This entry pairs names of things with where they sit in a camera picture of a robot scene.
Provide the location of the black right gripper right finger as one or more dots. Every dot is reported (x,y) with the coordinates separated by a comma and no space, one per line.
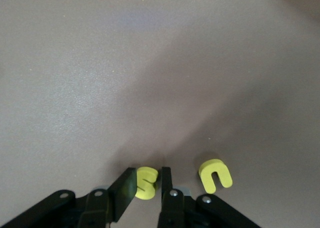
(172,208)

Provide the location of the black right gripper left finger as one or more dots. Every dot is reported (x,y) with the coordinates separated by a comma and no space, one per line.
(125,193)

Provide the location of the yellow foam letter s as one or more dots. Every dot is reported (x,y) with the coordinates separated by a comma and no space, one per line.
(147,185)

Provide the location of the yellow foam letter u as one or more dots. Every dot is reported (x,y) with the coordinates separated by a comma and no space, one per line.
(207,173)

